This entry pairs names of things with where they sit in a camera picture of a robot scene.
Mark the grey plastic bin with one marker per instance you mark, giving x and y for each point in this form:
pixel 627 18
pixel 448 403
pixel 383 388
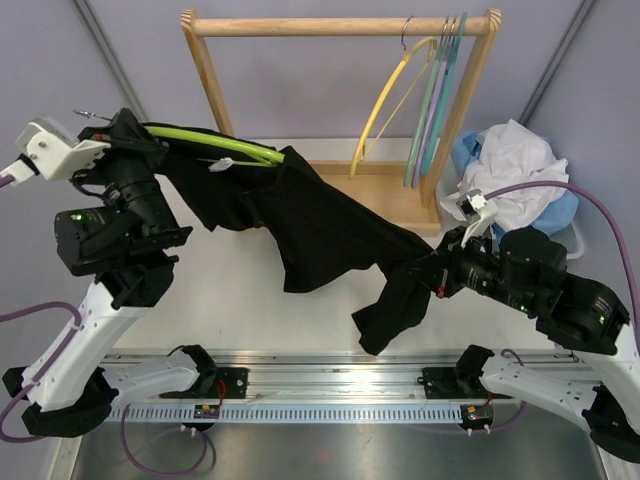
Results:
pixel 572 239

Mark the white shirt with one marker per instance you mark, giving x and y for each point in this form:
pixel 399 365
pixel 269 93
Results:
pixel 515 165

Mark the white slotted cable duct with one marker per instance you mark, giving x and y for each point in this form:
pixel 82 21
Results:
pixel 292 414

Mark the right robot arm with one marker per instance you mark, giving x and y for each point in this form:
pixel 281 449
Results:
pixel 528 274

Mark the yellow hanger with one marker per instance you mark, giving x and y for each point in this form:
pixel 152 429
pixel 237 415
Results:
pixel 366 142

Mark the blue shirt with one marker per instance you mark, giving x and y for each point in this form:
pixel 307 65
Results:
pixel 555 210

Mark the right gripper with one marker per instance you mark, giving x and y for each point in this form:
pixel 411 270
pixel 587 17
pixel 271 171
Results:
pixel 441 270

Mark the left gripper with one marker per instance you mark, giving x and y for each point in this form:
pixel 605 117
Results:
pixel 126 139

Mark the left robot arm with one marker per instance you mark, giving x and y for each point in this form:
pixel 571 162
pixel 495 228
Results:
pixel 124 245

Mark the aluminium mounting rail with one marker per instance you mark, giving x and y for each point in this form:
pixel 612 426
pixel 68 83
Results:
pixel 338 376

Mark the lime green hanger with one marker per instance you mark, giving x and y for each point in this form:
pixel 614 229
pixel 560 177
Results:
pixel 210 137

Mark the teal hanger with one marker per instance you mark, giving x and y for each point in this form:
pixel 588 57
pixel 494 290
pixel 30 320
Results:
pixel 441 105

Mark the lilac hanger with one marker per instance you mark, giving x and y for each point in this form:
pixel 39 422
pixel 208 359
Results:
pixel 435 96

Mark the black shirt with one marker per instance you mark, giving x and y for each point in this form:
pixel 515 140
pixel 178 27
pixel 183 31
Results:
pixel 321 233

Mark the light green hanger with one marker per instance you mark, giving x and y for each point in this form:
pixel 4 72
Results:
pixel 418 135

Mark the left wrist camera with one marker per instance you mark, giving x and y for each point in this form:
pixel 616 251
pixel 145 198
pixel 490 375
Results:
pixel 55 153

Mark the wooden clothes rack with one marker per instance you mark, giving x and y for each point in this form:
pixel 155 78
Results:
pixel 378 185

